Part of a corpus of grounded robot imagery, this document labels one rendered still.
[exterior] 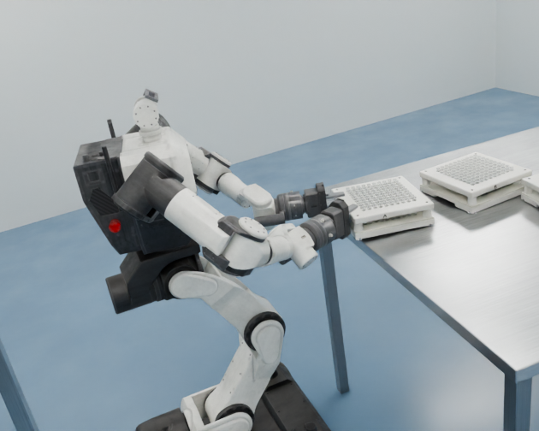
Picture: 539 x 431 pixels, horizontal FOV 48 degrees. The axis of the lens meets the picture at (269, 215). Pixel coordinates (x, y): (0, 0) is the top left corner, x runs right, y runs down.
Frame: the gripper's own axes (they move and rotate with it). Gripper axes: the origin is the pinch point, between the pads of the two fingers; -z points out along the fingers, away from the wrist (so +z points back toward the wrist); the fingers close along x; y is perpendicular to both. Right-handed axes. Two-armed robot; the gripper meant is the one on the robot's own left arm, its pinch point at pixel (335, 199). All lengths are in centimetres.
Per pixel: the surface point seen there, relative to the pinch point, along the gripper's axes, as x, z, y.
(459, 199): 4.0, -37.4, 5.4
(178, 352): 97, 76, -65
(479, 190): -0.5, -42.0, 10.3
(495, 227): 6.6, -42.6, 21.5
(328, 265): 35.2, 3.1, -20.2
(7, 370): 52, 126, -8
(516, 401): 17, -25, 78
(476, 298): 7, -25, 54
